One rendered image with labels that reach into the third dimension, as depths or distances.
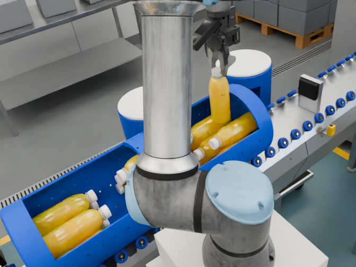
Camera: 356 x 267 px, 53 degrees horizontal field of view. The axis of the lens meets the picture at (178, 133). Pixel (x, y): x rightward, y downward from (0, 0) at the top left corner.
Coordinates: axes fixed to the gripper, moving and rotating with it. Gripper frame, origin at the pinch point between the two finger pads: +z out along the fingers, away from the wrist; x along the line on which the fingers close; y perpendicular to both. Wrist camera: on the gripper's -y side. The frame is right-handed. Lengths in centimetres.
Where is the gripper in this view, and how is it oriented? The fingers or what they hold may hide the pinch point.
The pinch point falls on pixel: (217, 71)
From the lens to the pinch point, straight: 119.6
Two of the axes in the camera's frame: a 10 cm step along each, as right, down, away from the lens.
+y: 7.9, -4.5, 4.1
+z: 1.3, 7.8, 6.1
